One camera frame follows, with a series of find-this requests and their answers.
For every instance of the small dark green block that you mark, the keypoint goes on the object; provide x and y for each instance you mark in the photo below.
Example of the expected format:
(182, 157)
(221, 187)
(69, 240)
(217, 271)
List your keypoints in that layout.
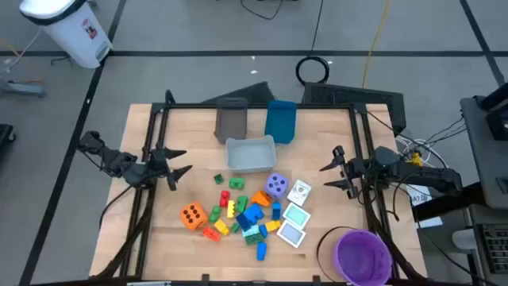
(218, 179)

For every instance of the red-orange flat brick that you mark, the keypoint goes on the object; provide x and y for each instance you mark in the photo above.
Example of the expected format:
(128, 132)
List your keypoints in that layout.
(211, 234)

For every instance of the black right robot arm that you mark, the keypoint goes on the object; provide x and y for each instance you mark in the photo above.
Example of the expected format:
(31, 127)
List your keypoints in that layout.
(432, 175)

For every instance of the orange foam die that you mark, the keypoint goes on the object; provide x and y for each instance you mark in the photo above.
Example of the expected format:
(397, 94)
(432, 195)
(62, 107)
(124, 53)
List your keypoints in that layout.
(193, 215)

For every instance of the black device on cart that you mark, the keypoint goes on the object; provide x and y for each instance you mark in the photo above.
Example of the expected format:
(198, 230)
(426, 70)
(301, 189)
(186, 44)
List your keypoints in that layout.
(498, 123)

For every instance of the large blue notched block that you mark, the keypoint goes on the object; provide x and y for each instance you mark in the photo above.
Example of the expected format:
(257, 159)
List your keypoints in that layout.
(255, 212)

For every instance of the pale teal stud block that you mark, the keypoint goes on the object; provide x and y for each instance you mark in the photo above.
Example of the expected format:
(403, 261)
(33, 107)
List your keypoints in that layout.
(250, 230)

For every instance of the blue plastic bin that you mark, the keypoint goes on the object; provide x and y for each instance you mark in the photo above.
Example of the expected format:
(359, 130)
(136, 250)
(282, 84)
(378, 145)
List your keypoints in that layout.
(281, 121)

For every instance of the white printed label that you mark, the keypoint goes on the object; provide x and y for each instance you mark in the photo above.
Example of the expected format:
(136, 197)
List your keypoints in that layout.
(420, 196)

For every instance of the orange sloped block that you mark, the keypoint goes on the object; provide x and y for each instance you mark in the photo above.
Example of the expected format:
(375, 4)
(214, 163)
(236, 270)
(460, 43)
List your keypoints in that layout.
(260, 198)

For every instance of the white pedal trash bin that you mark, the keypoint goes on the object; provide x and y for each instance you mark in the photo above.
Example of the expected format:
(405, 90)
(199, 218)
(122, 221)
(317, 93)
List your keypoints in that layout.
(75, 35)

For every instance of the small blue block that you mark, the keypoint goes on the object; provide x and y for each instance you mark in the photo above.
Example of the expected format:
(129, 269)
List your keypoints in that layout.
(263, 231)

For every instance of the yellow flat brick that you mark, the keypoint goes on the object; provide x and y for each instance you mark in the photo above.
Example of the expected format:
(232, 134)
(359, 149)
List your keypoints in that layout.
(231, 209)

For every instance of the green hollow-underside brick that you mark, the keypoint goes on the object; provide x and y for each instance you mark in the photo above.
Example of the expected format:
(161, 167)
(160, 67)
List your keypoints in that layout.
(235, 228)

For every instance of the red two-stud block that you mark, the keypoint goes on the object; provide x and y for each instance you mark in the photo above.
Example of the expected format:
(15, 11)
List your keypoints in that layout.
(224, 198)

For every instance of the black perforated panel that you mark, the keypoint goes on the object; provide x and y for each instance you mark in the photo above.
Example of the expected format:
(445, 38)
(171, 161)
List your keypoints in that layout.
(349, 97)

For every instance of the purple foam die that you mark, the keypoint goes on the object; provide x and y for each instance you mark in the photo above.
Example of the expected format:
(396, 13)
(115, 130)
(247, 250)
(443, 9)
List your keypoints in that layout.
(276, 185)

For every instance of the white paper sheet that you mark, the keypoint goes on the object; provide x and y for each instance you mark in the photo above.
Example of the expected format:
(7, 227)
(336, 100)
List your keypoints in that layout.
(430, 222)

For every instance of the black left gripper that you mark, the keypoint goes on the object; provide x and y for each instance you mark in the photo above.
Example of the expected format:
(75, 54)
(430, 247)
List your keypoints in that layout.
(156, 167)

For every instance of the blue single-stud block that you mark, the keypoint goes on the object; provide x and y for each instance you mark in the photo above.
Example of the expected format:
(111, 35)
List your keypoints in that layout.
(261, 251)

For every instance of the large green flat-stud brick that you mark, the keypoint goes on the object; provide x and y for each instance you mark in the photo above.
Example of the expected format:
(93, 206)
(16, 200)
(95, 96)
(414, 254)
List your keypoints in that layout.
(254, 239)

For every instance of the black table frame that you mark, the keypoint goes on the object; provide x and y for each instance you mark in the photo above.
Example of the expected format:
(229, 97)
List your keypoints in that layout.
(254, 106)

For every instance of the wide green stud block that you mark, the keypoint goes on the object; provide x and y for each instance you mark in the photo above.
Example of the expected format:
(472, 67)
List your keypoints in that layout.
(237, 183)

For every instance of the dark translucent grey bin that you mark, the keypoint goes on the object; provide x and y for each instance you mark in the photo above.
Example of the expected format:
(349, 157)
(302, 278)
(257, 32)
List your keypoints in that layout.
(231, 121)

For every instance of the blue-grey card pack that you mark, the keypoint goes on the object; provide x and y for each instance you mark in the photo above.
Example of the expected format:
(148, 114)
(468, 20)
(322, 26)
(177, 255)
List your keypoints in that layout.
(291, 233)

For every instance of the computer keyboard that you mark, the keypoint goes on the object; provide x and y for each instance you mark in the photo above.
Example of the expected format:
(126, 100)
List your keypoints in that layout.
(496, 248)

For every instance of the black floor equipment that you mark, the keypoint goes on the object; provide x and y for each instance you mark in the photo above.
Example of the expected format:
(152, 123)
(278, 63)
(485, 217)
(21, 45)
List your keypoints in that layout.
(5, 137)

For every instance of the dark grey flat panel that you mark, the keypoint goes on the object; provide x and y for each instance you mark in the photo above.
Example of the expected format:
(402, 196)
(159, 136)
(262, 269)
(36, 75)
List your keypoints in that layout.
(250, 95)

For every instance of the white card pack grey print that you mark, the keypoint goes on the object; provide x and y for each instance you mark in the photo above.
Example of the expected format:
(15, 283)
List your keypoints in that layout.
(299, 192)

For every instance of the dark blue block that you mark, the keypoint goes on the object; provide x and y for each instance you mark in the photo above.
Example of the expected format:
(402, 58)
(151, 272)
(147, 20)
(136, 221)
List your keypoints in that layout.
(242, 221)

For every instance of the grey cart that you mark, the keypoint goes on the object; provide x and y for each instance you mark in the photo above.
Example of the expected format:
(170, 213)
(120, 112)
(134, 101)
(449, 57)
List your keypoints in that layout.
(488, 159)

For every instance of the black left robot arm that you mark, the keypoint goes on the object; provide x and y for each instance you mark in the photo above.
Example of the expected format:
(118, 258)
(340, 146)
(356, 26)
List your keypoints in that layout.
(119, 163)

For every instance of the purple bowl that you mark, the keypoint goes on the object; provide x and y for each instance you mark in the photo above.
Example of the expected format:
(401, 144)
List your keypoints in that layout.
(363, 258)

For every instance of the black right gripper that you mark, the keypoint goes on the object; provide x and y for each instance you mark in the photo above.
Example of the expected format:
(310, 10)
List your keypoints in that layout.
(359, 171)

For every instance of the grey stand foot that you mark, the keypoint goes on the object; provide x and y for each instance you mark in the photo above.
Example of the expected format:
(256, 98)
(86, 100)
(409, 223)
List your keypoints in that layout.
(24, 88)

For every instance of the tall blue block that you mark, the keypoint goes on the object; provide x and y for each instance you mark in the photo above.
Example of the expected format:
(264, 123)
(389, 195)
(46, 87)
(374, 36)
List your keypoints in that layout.
(276, 211)

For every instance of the yellow single-stud block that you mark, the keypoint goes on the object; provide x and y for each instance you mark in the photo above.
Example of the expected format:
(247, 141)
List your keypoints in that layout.
(221, 226)
(272, 226)

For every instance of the green round two-stud block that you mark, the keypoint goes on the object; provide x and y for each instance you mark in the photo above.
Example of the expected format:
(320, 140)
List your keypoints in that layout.
(214, 214)

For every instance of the teal card pack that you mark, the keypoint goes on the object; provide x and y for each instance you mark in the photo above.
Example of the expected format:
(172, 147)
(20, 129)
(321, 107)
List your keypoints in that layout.
(296, 215)

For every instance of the green rectangular block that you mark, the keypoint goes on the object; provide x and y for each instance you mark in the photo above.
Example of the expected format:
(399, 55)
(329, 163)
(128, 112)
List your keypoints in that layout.
(241, 203)

